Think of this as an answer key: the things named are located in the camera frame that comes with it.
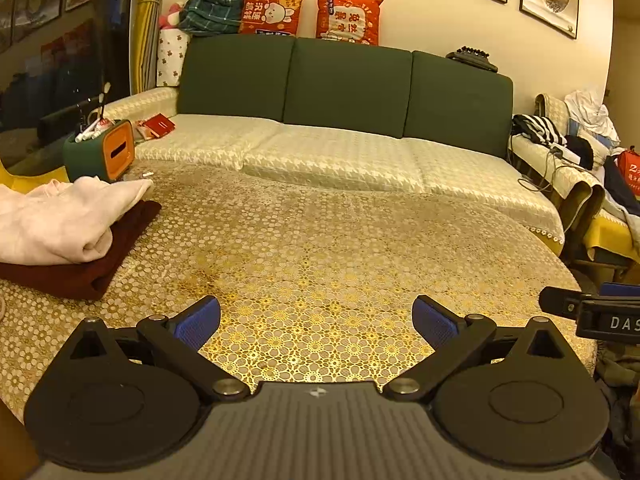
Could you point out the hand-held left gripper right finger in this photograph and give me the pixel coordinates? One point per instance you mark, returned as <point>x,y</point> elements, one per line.
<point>435,322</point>

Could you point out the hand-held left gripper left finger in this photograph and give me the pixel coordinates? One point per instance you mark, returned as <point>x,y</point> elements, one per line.
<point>197,322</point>

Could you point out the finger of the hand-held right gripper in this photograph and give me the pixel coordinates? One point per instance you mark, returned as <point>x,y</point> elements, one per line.
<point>560,302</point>
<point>622,289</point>

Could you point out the white clothes pile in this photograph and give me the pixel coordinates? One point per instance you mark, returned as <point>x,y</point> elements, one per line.
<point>592,110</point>

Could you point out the olive grey clothing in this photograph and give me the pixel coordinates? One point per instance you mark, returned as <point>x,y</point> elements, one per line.
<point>620,360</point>

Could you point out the yellow seat cloth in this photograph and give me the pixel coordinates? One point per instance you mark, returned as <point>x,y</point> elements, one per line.
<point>607,232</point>

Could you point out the navy garment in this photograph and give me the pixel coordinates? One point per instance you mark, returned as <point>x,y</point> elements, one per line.
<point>620,190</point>

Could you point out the maroon folded garment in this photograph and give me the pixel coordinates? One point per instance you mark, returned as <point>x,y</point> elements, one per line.
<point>100,272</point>

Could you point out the cream covered armchair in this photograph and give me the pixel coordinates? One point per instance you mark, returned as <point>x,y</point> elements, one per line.
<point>575,185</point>

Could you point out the red bag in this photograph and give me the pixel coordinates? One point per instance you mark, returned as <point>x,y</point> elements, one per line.
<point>629,162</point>

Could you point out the black clothing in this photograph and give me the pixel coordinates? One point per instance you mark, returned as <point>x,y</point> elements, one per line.
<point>580,150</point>

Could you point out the black white striped garment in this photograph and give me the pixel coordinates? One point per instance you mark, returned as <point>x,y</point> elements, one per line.
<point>537,127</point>

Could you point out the cream folded towel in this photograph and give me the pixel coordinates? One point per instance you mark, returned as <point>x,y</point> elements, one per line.
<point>50,220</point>

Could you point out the green orange tissue box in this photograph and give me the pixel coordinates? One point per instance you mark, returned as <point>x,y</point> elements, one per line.
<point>117,150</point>

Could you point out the red packet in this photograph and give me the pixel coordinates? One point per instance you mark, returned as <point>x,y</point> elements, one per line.
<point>159,125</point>

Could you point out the white tube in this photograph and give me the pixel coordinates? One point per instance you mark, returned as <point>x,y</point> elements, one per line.
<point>92,130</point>

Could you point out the green sofa with cream cover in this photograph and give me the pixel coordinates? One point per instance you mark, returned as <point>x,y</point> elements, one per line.
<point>350,85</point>

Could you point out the black massager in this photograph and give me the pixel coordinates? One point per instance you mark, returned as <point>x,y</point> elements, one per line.
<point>472,57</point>

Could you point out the white bear print pillow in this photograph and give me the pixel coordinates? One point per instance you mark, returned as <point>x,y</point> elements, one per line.
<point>170,57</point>

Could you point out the dark glass window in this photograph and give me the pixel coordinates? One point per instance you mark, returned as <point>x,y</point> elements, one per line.
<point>50,60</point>

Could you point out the pink plush toy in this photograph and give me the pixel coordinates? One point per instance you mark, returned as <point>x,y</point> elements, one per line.
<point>170,17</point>

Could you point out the yellow curtain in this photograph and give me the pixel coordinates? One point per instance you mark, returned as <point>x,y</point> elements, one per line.
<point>144,20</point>

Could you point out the green plaid blanket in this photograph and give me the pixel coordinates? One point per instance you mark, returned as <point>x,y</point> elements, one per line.
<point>210,10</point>

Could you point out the red printed cushion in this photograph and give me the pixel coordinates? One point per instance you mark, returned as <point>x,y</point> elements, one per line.
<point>350,17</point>

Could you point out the red rabbit print cushion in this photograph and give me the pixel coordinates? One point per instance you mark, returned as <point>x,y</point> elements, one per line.
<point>272,10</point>

